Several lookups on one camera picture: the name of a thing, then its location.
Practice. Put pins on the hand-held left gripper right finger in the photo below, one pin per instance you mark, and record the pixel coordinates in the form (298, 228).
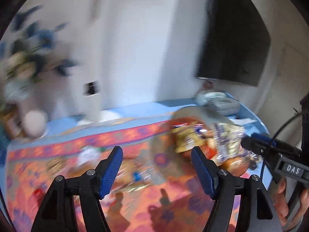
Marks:
(204, 171)

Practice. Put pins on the small black box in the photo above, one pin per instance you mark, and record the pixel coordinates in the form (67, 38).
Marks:
(91, 88)

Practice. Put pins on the light blue table cover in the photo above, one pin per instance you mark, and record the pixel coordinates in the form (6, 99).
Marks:
(144, 112)

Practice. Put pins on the white paper sheet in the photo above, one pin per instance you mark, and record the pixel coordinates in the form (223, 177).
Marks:
(243, 121)

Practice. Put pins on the clear pastry packet striped edge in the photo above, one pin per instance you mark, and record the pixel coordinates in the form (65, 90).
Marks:
(235, 165)

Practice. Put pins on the yellow snack packet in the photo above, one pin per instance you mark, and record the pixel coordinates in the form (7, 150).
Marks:
(188, 140)

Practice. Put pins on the white ribbed vase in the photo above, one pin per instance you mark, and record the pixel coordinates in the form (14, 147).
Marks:
(36, 123)

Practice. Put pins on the white paper roll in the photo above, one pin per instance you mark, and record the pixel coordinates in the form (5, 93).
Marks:
(91, 106)

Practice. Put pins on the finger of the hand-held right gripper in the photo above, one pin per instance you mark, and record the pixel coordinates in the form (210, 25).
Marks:
(263, 138)
(256, 146)

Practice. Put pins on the blue white flower bouquet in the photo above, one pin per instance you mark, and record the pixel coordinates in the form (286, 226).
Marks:
(21, 65)

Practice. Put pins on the floral tablecloth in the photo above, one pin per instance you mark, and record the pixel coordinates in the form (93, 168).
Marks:
(72, 210)

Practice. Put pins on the black television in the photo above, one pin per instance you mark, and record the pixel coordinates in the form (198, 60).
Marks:
(231, 41)

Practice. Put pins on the amber ribbed glass bowl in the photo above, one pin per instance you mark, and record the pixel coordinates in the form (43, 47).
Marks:
(205, 116)

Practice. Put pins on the white green snack bag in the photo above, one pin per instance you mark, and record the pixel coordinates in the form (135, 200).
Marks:
(91, 153)

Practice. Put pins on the person's right hand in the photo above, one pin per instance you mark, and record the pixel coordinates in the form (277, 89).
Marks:
(282, 203)

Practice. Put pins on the white blue-print snack bag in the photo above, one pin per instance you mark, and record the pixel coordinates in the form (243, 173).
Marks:
(229, 140)

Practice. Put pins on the small brown figurine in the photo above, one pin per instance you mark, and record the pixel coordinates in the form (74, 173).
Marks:
(208, 86)

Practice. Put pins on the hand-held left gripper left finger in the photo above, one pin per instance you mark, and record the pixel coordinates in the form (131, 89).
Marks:
(111, 171)

